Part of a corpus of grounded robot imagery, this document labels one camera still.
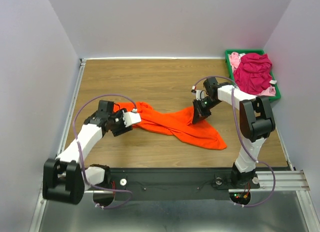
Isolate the purple cable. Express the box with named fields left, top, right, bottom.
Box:
left=71, top=93, right=137, bottom=210
left=191, top=75, right=277, bottom=208

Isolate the orange t shirt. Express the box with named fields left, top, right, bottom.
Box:
left=113, top=101, right=228, bottom=151

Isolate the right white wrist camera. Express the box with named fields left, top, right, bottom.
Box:
left=195, top=90, right=206, bottom=101

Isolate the aluminium rail frame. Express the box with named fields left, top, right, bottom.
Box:
left=30, top=58, right=310, bottom=232

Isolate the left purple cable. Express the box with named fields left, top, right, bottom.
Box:
left=71, top=93, right=137, bottom=210

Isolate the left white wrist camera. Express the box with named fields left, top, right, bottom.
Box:
left=123, top=112, right=142, bottom=127

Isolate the light pink t shirt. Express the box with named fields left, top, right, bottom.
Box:
left=229, top=51, right=277, bottom=97

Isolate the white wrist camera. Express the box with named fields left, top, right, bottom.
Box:
left=195, top=90, right=206, bottom=101
left=123, top=112, right=142, bottom=127

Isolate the magenta t shirt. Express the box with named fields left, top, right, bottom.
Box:
left=233, top=53, right=273, bottom=95

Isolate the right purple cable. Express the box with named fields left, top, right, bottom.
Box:
left=191, top=75, right=277, bottom=208

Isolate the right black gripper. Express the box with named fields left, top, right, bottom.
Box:
left=192, top=96, right=222, bottom=124

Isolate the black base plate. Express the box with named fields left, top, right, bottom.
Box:
left=92, top=167, right=261, bottom=203

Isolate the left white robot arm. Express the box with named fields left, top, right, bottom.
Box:
left=42, top=100, right=141, bottom=205

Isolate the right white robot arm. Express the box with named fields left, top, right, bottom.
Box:
left=191, top=76, right=276, bottom=187

